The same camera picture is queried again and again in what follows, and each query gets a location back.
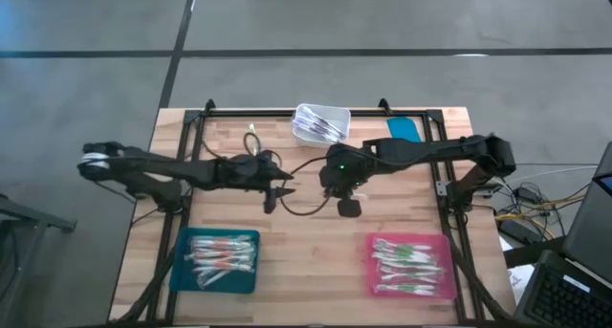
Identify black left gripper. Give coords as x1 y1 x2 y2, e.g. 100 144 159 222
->
213 151 297 199

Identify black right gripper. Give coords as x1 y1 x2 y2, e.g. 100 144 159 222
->
318 143 373 200

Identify purple white toothbrush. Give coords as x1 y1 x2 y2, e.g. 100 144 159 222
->
295 107 334 131
299 120 343 143
293 115 336 141
295 113 339 139
308 120 348 142
298 115 344 142
293 115 326 134
298 112 348 142
300 105 341 136
301 106 346 138

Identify white plastic bin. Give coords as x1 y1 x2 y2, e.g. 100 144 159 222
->
291 102 353 149

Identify blue flat plastic lid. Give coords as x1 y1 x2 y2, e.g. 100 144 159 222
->
385 116 424 143

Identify teal plastic bin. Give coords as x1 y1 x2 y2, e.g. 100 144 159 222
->
168 227 262 295

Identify pink plastic bin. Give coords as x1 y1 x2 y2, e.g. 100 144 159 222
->
364 231 459 301

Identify black power strip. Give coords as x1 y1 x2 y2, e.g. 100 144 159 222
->
499 218 544 246

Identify black power adapter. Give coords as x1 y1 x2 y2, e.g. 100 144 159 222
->
515 186 542 205

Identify white paper sheet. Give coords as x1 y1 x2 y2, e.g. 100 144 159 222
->
496 234 536 300

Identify black computer monitor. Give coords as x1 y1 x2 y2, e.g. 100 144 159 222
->
562 141 612 285

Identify black computer keyboard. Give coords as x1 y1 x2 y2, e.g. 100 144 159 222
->
514 250 612 328

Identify grey metal stand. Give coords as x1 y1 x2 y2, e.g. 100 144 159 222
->
0 192 77 328

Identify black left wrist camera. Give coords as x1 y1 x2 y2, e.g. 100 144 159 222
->
263 186 279 215

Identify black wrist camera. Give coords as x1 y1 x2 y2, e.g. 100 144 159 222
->
263 186 279 215
336 198 363 219

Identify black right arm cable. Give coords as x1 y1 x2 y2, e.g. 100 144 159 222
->
278 155 334 218

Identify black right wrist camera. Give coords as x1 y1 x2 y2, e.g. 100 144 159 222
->
336 198 363 219

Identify black aluminium rig frame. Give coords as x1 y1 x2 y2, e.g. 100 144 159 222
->
107 97 515 328

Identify yellow cable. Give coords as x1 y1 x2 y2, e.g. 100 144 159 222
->
494 193 582 224

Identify white cable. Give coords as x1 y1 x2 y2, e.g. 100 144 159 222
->
506 164 599 185

